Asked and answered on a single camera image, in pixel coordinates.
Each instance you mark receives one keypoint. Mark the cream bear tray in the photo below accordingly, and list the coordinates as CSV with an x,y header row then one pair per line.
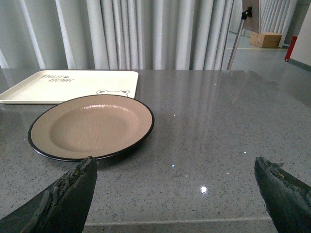
x,y
57,86

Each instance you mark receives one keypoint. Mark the metal stand pole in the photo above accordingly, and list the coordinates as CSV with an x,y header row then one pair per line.
x,y
245,14

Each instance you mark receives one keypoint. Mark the red sign post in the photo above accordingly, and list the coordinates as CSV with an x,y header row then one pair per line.
x,y
290,48

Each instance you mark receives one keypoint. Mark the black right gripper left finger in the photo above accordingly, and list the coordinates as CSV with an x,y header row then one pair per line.
x,y
60,208

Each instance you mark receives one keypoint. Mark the cardboard box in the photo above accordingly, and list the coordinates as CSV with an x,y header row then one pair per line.
x,y
267,40

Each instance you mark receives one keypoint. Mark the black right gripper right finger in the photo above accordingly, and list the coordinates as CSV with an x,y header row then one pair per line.
x,y
287,199

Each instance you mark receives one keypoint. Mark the tan plate with black rim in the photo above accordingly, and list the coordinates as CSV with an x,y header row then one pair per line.
x,y
100,126

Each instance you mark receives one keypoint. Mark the grey pleated curtain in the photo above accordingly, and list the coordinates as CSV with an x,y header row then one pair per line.
x,y
114,34

